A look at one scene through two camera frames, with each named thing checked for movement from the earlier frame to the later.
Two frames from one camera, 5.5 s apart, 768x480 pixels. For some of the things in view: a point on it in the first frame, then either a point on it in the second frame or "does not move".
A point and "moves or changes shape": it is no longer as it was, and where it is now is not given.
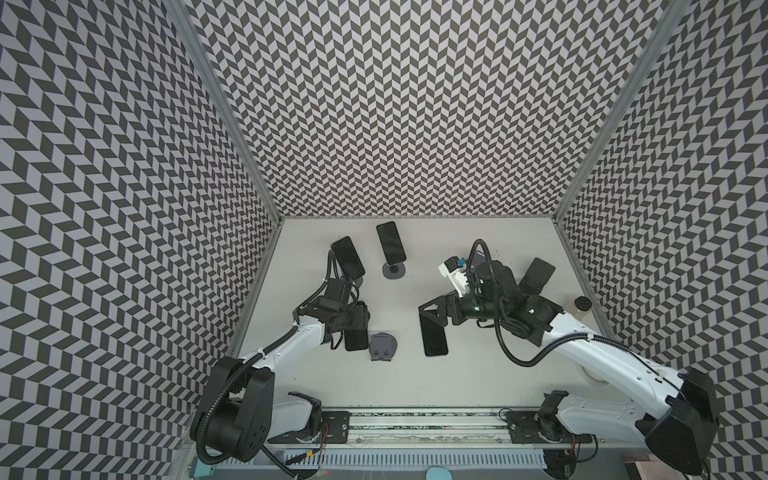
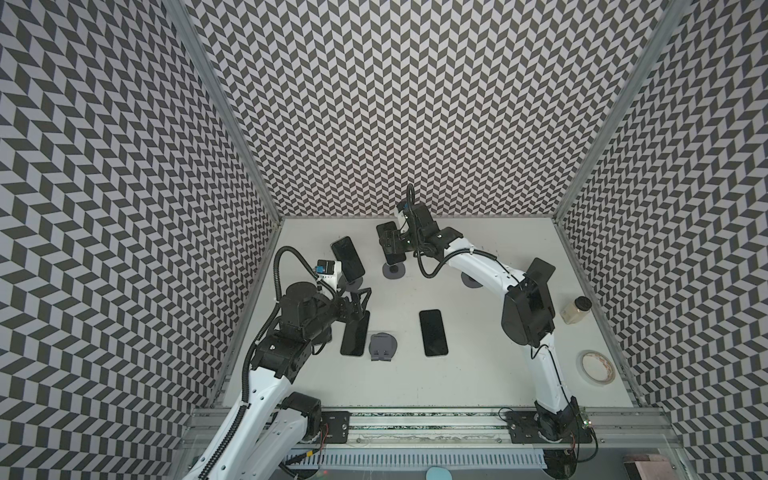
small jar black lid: (583, 303) does not move
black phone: (434, 337) does not move
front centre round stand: (382, 346) does not move
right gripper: (453, 307) -> (393, 238)
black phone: (356, 339) moves or changes shape
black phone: (391, 242) does not move
